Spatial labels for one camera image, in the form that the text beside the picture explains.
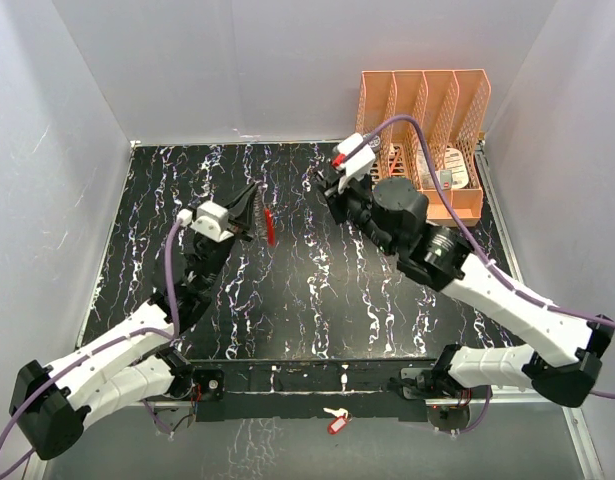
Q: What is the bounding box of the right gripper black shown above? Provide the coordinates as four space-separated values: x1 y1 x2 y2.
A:
319 168 398 256

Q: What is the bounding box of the red handled key organizer plate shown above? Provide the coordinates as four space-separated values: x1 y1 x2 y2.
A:
253 189 276 246

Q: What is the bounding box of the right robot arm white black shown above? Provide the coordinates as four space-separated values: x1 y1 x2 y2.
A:
314 167 613 408

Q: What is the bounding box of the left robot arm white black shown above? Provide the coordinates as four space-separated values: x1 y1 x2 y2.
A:
9 182 260 460

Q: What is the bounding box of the small jar with lid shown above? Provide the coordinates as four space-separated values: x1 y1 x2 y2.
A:
368 135 381 153

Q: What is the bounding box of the white labelled packet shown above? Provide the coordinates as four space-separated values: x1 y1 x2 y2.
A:
416 146 470 190

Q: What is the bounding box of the orange file organizer rack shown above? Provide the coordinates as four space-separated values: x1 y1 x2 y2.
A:
356 69 491 227

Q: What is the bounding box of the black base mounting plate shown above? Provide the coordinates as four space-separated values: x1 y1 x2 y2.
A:
189 359 493 424

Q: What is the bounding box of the red tag with key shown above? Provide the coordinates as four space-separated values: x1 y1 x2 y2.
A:
323 407 349 435

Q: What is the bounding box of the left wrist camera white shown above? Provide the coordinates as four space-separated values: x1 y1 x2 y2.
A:
176 201 234 243

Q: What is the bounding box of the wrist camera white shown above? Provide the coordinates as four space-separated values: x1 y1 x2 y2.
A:
176 201 234 243
331 133 376 194

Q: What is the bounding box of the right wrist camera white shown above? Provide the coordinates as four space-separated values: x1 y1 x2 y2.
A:
331 133 376 194

